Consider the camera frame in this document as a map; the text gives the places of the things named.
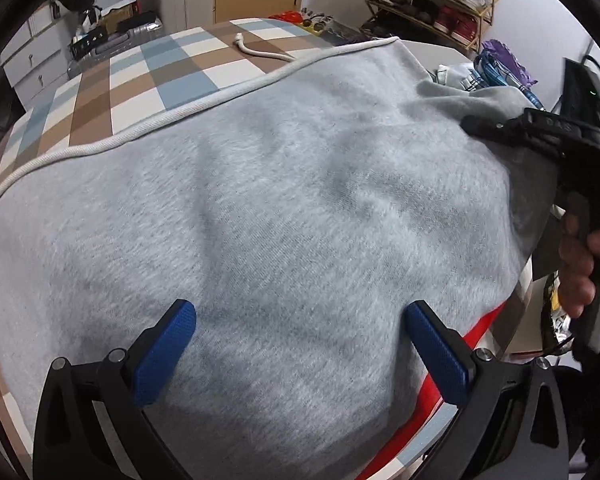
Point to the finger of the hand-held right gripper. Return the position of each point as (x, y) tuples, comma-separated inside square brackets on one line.
[(495, 130)]

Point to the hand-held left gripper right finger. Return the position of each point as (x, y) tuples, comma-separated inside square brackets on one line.
[(437, 355)]

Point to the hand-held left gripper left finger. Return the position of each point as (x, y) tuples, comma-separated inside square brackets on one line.
[(162, 355)]

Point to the grey sweatshirt red black print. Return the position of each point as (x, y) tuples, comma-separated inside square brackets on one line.
[(280, 210)]

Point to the person's right hand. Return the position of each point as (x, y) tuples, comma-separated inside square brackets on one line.
[(575, 270)]

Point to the blue plaid shirt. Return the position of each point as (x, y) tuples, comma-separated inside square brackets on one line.
[(500, 72)]

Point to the purple bag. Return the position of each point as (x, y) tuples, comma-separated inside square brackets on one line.
[(505, 55)]

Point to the wooden shoe rack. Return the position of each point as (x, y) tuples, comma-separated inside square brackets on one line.
[(487, 22)]

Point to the pile of slippers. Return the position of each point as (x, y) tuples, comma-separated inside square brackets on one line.
[(325, 25)]

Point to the red plastic bag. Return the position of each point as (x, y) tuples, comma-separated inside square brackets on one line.
[(284, 16)]

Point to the checked tablecloth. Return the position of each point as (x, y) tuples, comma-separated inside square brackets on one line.
[(180, 60)]

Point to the silver suitcase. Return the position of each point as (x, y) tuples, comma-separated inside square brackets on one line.
[(130, 39)]

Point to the black flat box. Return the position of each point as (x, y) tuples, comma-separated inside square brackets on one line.
[(137, 22), (87, 42)]

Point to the white desk with drawers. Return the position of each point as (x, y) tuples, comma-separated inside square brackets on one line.
[(30, 60)]

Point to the brown box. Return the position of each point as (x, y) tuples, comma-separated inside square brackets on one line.
[(117, 15)]

